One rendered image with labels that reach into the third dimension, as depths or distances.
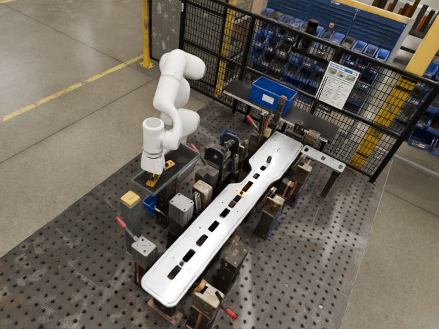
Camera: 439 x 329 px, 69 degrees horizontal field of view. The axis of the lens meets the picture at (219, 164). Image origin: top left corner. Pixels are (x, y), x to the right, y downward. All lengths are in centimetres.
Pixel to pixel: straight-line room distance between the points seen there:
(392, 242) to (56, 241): 278
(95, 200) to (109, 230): 24
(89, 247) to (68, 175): 145
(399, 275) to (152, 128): 254
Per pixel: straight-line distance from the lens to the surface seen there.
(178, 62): 144
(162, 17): 440
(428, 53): 227
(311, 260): 201
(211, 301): 135
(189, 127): 187
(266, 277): 187
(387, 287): 310
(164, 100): 136
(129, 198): 148
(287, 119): 235
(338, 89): 238
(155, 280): 144
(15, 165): 347
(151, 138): 131
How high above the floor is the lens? 230
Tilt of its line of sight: 44 degrees down
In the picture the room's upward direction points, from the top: 12 degrees clockwise
